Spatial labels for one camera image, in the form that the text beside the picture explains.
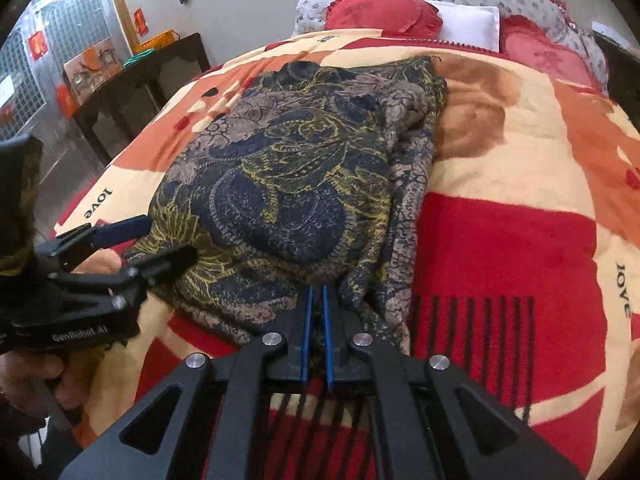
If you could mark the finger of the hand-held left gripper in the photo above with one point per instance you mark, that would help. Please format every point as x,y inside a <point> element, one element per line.
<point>125,230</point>
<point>165,260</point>

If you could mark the wooden door frame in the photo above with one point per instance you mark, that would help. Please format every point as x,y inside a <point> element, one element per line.
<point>122,5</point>

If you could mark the green plastic item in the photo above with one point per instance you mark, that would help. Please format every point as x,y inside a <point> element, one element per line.
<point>137,59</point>

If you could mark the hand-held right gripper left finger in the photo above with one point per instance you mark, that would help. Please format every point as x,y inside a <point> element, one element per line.
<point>308,340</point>

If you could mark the red window paper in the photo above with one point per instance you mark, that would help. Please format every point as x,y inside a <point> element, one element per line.
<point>38,43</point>
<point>67,100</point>

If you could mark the white pillow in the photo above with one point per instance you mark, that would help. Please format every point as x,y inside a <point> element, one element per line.
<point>470,22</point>

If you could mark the red wall sign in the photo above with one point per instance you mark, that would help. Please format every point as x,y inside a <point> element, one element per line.
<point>141,21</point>

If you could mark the floral pillow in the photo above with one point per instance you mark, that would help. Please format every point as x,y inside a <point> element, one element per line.
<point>315,10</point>

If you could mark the orange cream printed blanket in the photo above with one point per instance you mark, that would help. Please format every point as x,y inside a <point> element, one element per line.
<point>500,185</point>

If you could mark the red bedsheet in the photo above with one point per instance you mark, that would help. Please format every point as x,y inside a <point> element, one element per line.
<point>75,205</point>

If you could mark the orange plastic basket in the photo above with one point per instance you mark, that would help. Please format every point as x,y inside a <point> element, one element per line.
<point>155,41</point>

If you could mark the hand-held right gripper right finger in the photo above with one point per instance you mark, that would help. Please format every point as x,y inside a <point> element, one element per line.
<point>327,340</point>

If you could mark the dark wooden side table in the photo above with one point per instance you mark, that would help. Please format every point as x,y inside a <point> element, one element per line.
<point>130,95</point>

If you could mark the printed cardboard box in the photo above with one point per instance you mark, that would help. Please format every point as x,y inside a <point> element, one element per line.
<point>92,72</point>

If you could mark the red heart pillow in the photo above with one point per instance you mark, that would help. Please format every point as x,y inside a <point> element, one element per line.
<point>545,50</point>
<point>385,12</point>

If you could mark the dark wooden headboard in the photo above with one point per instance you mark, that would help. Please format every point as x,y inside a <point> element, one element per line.
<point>620,75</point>

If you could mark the person's left hand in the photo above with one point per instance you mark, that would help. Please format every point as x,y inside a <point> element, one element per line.
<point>25,375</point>

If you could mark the brown navy floral garment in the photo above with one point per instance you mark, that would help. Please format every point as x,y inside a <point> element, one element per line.
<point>280,170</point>

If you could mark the lattice window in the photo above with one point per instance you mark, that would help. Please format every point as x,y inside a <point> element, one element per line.
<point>60,25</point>

